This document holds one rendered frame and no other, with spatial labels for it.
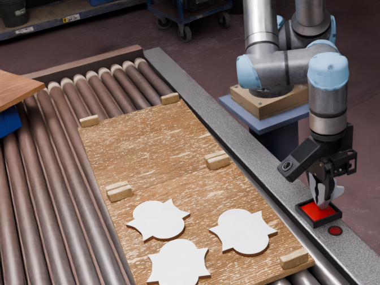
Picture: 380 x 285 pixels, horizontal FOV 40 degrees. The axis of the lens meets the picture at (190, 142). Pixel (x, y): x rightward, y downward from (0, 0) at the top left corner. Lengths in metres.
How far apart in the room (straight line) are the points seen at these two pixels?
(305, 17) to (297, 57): 0.46
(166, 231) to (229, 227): 0.14
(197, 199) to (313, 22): 0.64
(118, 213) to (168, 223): 0.14
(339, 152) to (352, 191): 1.64
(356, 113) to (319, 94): 2.40
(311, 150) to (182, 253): 0.35
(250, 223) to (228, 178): 0.19
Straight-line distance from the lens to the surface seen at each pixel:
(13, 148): 1.72
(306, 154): 1.12
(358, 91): 3.71
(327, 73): 1.03
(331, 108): 1.06
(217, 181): 1.33
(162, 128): 1.58
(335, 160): 1.14
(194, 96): 1.78
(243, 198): 1.27
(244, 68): 1.13
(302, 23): 1.61
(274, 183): 1.34
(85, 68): 2.11
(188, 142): 1.49
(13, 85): 1.84
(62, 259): 1.25
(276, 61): 1.13
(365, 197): 2.77
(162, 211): 1.25
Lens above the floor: 1.73
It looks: 32 degrees down
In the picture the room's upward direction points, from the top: 9 degrees counter-clockwise
